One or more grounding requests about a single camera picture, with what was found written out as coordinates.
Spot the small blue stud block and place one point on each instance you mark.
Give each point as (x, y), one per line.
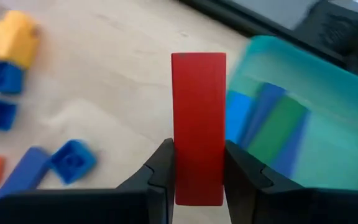
(0, 77)
(72, 161)

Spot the teal plastic bin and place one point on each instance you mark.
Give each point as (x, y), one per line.
(322, 77)

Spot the long red block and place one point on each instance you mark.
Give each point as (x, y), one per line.
(199, 124)

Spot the long purple block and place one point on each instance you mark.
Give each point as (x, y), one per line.
(294, 140)
(23, 177)
(267, 99)

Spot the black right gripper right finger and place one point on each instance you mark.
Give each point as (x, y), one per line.
(275, 207)

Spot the long green block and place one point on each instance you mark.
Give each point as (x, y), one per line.
(275, 130)

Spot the long blue block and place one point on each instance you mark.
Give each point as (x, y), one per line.
(236, 115)

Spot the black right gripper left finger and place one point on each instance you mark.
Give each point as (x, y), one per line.
(104, 207)

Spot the large yellow stud block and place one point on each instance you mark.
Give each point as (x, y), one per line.
(11, 37)

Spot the black perforated computer case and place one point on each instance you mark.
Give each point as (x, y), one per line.
(337, 34)

